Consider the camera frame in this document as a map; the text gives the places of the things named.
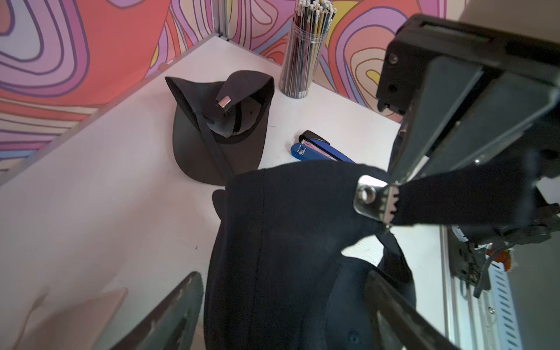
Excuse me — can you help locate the cup of pencils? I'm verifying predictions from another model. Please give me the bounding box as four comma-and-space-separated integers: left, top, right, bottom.
279, 1, 337, 99

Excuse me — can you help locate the light beige baseball cap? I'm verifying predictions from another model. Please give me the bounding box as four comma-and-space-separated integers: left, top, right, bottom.
10, 288, 128, 349

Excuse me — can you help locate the dark grey baseball cap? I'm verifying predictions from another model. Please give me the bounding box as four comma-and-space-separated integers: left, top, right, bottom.
166, 70, 275, 186

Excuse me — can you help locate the blue tool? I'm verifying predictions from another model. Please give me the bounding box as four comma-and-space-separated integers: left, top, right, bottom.
290, 131, 354, 163

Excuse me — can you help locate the black cap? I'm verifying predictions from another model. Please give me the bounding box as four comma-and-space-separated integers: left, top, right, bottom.
204, 152, 541, 349

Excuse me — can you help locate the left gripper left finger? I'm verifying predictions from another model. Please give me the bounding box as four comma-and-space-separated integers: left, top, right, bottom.
113, 271, 204, 349

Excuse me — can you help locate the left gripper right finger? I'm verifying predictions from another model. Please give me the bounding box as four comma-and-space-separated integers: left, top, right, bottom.
364, 271, 456, 350

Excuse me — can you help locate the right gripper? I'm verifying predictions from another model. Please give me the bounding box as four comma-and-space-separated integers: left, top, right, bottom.
375, 12, 560, 185

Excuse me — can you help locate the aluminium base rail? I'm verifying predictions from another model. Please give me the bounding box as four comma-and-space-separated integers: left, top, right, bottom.
440, 226, 524, 349

